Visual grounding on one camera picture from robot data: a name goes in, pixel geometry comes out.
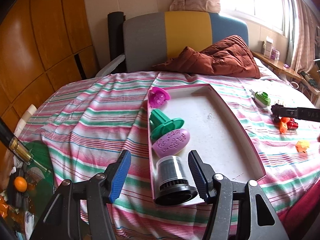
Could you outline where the shiny red metal piece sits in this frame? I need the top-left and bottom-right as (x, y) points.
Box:
(286, 118), (298, 130)

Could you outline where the orange cube block piece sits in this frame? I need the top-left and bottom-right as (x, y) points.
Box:
(279, 116), (290, 134)

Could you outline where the black grey cylinder cap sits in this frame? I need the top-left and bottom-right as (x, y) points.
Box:
(155, 155), (197, 206)

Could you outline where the orange yellow plastic shell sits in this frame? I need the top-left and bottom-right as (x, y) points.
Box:
(295, 140), (310, 153)

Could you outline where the egg-shaped carved toy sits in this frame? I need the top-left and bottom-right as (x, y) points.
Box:
(152, 128), (190, 158)

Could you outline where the green plug-in device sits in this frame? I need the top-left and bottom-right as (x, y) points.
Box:
(250, 89), (271, 108)

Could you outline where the teal green plastic stand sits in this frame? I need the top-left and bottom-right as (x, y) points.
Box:
(150, 109), (184, 141)

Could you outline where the magenta plastic cup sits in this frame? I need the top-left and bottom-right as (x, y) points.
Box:
(148, 87), (170, 108)

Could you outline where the brown hair claw clip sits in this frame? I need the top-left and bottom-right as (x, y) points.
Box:
(273, 116), (280, 124)

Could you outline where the pink white shallow tray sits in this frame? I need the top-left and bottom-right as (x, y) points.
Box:
(149, 84), (266, 206)

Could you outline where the wooden side shelf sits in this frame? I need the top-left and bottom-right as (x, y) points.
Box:
(252, 51), (302, 81)

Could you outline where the pink box on shelf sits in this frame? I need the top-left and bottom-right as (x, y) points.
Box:
(270, 47), (280, 61)

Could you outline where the white box on shelf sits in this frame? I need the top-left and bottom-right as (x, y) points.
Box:
(263, 36), (273, 59)

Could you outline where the green glass side table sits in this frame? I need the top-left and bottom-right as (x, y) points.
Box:
(1, 141), (55, 239)

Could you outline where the rust brown quilted blanket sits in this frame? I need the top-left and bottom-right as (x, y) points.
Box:
(151, 35), (260, 79)

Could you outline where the orange fruit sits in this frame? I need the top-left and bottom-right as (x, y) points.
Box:
(14, 176), (28, 193)

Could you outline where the gold capped bottle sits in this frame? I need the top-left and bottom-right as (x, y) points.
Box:
(0, 118), (33, 165)

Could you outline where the window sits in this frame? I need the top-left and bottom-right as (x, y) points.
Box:
(220, 0), (288, 35)

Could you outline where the grey yellow blue headboard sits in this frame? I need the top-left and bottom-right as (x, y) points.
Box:
(123, 11), (249, 73)

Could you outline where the wooden wardrobe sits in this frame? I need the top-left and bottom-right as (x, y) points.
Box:
(1, 0), (99, 119)

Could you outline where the black rolled mat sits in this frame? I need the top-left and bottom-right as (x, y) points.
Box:
(107, 11), (125, 61)

